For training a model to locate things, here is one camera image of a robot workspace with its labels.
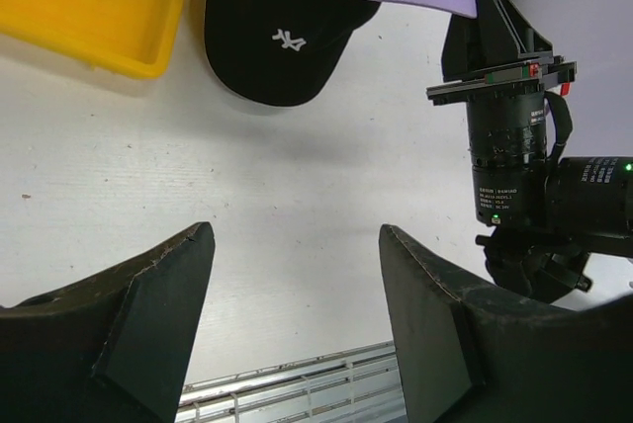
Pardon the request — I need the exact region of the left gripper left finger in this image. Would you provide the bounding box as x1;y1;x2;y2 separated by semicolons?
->
1;222;216;422

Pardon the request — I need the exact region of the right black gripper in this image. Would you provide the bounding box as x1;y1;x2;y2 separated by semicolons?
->
426;0;577;229

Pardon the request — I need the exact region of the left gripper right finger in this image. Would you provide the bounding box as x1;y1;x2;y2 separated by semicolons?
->
379;224;632;422

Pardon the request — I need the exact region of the black baseball cap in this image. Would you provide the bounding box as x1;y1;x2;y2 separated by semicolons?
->
204;0;380;108

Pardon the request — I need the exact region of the yellow plastic tray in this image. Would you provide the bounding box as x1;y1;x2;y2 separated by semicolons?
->
1;0;184;79

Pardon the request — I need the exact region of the aluminium frame rail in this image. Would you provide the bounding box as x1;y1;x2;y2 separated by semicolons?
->
175;342;407;423

